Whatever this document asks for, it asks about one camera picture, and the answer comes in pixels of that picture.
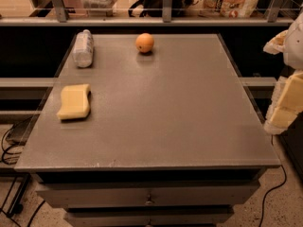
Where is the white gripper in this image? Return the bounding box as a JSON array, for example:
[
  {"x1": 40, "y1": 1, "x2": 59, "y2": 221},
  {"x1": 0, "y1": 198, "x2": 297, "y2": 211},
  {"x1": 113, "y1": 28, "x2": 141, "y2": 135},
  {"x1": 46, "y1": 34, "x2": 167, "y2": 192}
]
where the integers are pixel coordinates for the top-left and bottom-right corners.
[{"x1": 263, "y1": 13, "x2": 303, "y2": 135}]

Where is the orange fruit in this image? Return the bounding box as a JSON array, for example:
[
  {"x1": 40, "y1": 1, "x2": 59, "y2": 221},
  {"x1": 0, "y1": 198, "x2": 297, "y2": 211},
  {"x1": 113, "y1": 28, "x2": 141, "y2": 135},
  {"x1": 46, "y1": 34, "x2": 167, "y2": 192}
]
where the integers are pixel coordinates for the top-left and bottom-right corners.
[{"x1": 135, "y1": 33, "x2": 154, "y2": 53}]

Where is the printed plastic bag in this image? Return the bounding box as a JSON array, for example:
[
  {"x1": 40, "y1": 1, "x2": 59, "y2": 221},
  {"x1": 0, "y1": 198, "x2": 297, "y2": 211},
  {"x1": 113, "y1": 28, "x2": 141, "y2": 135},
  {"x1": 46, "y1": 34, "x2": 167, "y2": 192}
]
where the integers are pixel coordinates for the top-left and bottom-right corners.
[{"x1": 200, "y1": 0, "x2": 258, "y2": 18}]

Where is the dark bag on shelf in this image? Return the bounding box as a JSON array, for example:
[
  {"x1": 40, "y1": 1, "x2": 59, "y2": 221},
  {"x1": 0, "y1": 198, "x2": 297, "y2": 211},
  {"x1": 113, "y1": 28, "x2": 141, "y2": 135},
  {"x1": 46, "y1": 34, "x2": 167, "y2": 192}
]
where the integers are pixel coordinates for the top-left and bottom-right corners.
[{"x1": 128, "y1": 0, "x2": 197, "y2": 17}]

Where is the grey cabinet with drawers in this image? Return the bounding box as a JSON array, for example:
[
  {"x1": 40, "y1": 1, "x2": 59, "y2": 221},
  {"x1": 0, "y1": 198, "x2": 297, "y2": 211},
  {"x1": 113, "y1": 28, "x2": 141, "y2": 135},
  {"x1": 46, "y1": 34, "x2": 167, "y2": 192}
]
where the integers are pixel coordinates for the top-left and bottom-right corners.
[{"x1": 16, "y1": 34, "x2": 280, "y2": 227}]

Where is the clear plastic container on shelf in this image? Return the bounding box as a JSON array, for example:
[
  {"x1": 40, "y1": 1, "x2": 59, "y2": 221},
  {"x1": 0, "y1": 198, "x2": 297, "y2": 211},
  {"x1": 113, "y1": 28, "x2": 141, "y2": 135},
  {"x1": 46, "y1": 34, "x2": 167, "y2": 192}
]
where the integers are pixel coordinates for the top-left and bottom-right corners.
[{"x1": 81, "y1": 0, "x2": 117, "y2": 17}]

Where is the clear plastic water bottle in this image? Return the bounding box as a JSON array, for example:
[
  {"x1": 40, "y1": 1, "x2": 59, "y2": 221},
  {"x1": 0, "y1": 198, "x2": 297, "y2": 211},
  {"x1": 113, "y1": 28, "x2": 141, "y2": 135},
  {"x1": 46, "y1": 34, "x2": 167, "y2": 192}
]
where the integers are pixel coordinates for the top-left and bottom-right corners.
[{"x1": 72, "y1": 29, "x2": 94, "y2": 68}]

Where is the yellow sponge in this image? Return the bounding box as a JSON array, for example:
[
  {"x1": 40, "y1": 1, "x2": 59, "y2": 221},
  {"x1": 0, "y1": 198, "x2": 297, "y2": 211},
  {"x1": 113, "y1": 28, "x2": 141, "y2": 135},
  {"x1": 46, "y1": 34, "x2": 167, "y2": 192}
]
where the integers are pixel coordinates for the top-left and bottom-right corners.
[{"x1": 57, "y1": 84, "x2": 91, "y2": 120}]

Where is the black floor cable right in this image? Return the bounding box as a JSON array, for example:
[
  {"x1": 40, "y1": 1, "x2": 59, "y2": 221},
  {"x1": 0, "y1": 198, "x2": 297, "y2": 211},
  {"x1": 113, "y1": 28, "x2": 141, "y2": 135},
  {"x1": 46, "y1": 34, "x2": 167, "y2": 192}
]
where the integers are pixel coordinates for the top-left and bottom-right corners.
[{"x1": 258, "y1": 135, "x2": 288, "y2": 227}]

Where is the grey metal shelf rail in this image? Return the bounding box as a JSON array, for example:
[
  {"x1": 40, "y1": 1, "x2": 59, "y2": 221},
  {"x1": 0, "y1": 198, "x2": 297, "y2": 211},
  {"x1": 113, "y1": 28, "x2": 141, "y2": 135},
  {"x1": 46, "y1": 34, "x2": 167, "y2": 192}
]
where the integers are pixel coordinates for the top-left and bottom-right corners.
[{"x1": 0, "y1": 0, "x2": 302, "y2": 26}]

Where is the black cables left floor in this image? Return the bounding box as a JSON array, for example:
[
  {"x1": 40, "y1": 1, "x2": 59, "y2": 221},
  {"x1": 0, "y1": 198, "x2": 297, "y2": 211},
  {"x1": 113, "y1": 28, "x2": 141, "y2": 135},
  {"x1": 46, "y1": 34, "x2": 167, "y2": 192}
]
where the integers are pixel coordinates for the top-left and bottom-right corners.
[{"x1": 0, "y1": 116, "x2": 45, "y2": 227}]

